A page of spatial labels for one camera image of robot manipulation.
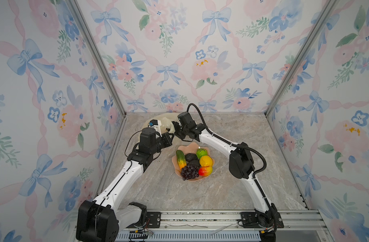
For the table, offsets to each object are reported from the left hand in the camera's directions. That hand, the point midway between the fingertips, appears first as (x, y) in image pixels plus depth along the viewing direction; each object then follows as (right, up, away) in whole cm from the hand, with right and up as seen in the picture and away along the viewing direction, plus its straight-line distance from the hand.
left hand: (175, 133), depth 78 cm
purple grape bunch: (+8, -21, +3) cm, 22 cm away
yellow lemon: (+17, -16, +7) cm, 24 cm away
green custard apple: (+14, -11, +10) cm, 21 cm away
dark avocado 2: (+10, -17, +11) cm, 23 cm away
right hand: (-5, +2, +13) cm, 14 cm away
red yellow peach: (+16, -20, +2) cm, 26 cm away
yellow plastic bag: (-5, +8, +1) cm, 9 cm away
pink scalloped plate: (+10, -10, +17) cm, 22 cm away
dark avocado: (+8, -14, +12) cm, 20 cm away
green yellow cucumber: (+3, -15, +9) cm, 18 cm away
